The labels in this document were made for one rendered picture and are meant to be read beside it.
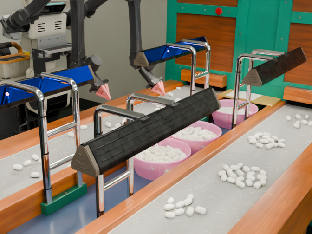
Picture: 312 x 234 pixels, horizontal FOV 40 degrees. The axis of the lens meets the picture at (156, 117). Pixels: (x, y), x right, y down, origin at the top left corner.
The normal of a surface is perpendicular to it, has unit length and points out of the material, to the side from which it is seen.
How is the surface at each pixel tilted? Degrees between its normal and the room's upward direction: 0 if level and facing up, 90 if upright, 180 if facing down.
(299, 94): 90
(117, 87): 90
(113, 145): 58
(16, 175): 0
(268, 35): 90
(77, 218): 0
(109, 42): 90
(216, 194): 0
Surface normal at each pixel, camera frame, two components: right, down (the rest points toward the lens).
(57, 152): 0.02, -0.94
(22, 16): -0.47, 0.43
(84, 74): 0.70, -0.33
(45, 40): 0.82, 0.21
